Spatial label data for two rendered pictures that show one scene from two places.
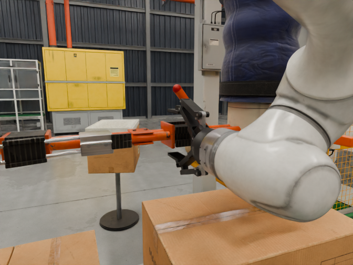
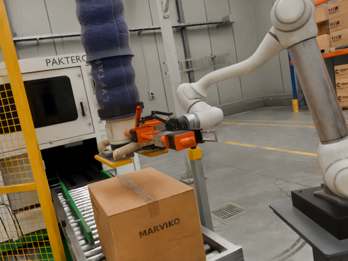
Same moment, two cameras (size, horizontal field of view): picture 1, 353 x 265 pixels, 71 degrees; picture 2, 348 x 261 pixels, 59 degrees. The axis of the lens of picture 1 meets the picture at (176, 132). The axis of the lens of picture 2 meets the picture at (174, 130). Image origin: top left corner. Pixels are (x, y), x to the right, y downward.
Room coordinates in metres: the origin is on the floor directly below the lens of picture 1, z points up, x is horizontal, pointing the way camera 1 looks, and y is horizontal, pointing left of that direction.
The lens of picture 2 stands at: (0.58, 1.33, 1.41)
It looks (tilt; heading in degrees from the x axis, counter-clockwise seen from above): 8 degrees down; 267
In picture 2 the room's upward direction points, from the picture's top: 10 degrees counter-clockwise
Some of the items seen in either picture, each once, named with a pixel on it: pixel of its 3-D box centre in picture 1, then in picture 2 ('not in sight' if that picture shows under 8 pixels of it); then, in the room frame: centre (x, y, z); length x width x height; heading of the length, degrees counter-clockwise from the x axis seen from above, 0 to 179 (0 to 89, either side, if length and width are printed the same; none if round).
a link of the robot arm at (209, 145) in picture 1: (226, 154); (189, 122); (0.42, -0.09, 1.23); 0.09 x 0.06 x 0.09; 113
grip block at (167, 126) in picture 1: (180, 133); (143, 134); (0.64, -0.01, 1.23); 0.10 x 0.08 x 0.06; 23
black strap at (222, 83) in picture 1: (258, 88); (120, 109); (0.74, -0.24, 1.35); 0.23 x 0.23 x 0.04
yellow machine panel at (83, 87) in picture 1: (87, 92); not in sight; (7.81, 2.79, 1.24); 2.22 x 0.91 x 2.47; 111
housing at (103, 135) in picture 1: (95, 142); (164, 139); (0.56, 0.19, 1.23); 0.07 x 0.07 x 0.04; 23
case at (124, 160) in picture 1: (116, 143); not in sight; (2.37, 0.59, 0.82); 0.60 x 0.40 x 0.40; 4
